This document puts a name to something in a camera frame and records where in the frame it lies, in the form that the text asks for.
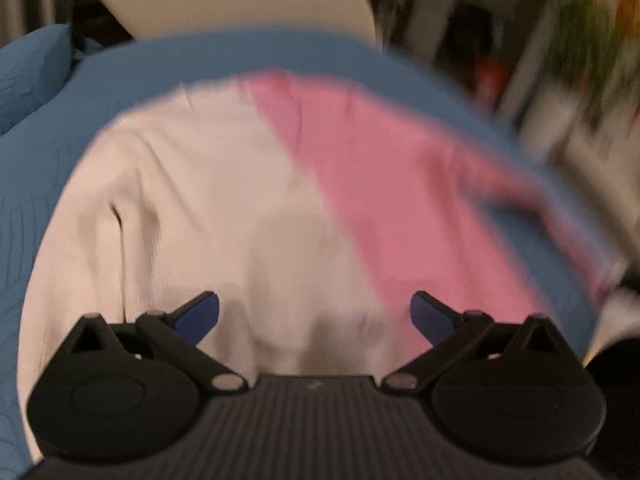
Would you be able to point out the blue quilted pillow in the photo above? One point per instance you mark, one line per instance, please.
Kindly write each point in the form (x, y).
(30, 75)

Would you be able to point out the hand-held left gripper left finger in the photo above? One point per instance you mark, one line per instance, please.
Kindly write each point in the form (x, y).
(200, 315)

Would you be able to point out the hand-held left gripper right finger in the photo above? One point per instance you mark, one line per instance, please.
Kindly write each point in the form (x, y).
(430, 317)

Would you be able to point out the white and pink sweater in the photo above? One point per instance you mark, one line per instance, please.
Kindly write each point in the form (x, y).
(200, 185)

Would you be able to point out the blue quilted bed blanket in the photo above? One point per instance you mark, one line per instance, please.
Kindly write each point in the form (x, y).
(30, 200)

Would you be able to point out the green plant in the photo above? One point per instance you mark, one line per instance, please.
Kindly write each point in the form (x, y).
(585, 35)

